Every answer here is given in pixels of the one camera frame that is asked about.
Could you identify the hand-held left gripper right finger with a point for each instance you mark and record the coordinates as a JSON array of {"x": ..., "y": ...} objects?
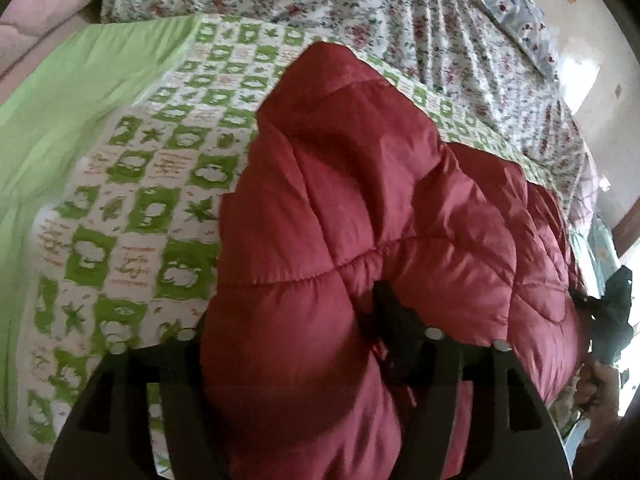
[{"x": 400, "y": 325}]

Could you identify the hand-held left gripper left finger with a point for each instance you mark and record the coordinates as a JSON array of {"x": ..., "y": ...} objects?
[{"x": 135, "y": 365}]

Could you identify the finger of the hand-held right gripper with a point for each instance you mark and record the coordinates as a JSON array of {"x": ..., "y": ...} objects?
[{"x": 582, "y": 302}]

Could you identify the red quilted comforter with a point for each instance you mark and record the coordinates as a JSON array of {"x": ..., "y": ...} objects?
[{"x": 375, "y": 235}]

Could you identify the person's right hand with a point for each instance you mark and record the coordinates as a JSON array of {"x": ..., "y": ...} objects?
[{"x": 600, "y": 385}]

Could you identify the light blue sheet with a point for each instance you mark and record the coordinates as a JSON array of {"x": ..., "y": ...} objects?
[{"x": 595, "y": 260}]

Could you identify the pink plaid pillow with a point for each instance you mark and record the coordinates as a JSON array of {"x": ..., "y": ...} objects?
[{"x": 586, "y": 195}]

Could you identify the green checkered bed sheet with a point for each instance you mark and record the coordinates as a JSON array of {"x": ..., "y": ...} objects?
[{"x": 125, "y": 185}]

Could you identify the floral pillow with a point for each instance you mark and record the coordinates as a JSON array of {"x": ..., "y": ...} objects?
[{"x": 505, "y": 5}]

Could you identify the floral print quilt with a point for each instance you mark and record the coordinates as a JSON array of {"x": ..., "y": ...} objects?
[{"x": 350, "y": 5}]

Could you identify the pink quilt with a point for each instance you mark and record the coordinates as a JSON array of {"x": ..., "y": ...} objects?
[{"x": 40, "y": 10}]

